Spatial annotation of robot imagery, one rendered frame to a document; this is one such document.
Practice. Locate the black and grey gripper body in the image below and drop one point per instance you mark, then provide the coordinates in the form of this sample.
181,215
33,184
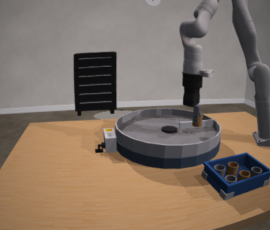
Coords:
193,74

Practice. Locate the blue crate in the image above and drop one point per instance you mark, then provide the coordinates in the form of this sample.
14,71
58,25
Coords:
245,162

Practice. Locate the bronze bushing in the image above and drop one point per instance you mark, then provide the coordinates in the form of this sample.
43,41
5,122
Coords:
243,174
232,168
199,124

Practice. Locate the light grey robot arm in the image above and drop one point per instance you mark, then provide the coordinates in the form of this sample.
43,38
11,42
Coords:
259,73

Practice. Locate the grey metal sleeve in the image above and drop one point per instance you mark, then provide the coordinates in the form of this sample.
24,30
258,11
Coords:
220,169
255,171
230,178

